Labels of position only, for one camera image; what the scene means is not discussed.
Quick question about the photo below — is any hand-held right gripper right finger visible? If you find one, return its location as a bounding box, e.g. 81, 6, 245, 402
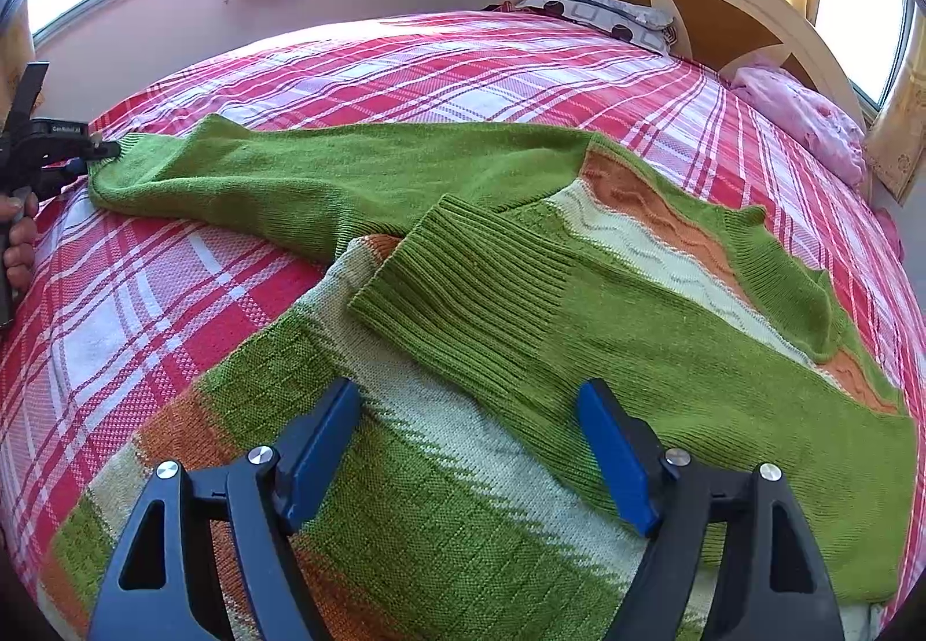
576, 379, 847, 641

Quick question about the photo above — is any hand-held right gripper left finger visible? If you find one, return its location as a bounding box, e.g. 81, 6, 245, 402
87, 379, 363, 641

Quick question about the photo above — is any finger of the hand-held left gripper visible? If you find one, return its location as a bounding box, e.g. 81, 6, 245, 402
71, 139, 123, 170

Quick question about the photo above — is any green knit sweater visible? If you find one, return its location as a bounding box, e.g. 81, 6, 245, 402
39, 113, 920, 641

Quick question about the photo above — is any person's left hand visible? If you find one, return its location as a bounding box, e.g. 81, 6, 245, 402
0, 191, 41, 293

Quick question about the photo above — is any tan floral curtain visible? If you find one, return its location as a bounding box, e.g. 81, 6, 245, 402
864, 23, 926, 204
0, 12, 46, 121

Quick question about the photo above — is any red plaid blanket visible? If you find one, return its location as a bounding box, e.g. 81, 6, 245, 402
0, 8, 909, 641

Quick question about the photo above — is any pink cloth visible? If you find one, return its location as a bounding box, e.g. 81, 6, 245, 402
877, 207, 907, 260

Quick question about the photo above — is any pink pillow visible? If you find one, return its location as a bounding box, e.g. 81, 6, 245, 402
730, 64, 867, 186

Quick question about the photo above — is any grey patterned pillow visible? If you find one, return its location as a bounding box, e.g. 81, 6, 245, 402
515, 0, 677, 55

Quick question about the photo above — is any cream wooden headboard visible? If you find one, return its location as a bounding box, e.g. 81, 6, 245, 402
521, 0, 869, 128

